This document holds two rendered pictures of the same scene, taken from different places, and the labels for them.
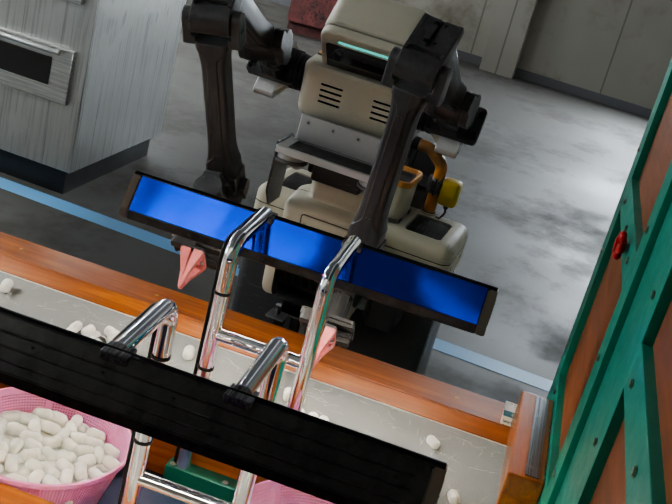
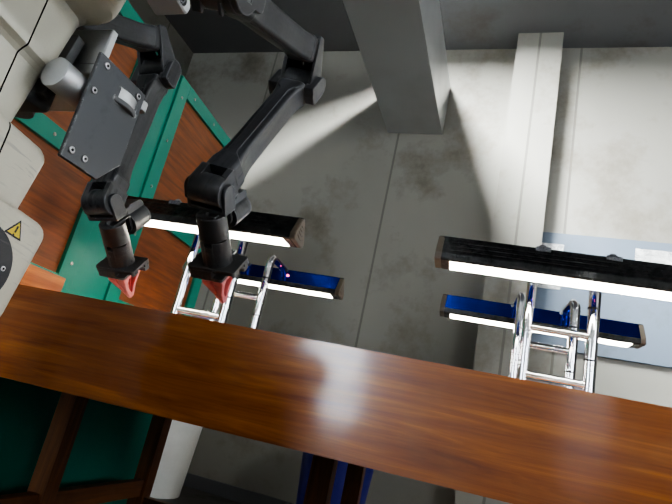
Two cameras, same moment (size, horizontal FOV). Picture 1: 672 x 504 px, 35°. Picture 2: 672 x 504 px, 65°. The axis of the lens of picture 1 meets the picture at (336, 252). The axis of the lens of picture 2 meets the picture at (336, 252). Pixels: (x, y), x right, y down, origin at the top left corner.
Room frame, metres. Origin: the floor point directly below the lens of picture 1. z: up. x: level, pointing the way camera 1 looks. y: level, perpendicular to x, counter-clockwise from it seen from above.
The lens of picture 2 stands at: (2.95, 0.61, 0.65)
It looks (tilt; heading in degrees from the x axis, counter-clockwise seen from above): 17 degrees up; 187
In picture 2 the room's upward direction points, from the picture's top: 13 degrees clockwise
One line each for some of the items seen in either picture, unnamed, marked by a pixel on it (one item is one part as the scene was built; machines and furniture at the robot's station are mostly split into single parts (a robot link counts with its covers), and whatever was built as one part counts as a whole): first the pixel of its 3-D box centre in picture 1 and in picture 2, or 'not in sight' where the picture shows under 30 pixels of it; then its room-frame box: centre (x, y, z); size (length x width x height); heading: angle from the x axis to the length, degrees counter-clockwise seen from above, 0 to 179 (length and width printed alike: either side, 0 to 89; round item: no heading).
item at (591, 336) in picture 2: not in sight; (562, 350); (1.68, 1.02, 0.90); 0.20 x 0.19 x 0.45; 81
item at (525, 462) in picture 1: (526, 450); (16, 273); (1.61, -0.40, 0.83); 0.30 x 0.06 x 0.07; 171
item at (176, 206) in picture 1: (307, 248); (195, 216); (1.62, 0.05, 1.08); 0.62 x 0.08 x 0.07; 81
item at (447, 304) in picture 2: not in sight; (537, 319); (1.21, 1.09, 1.08); 0.62 x 0.08 x 0.07; 81
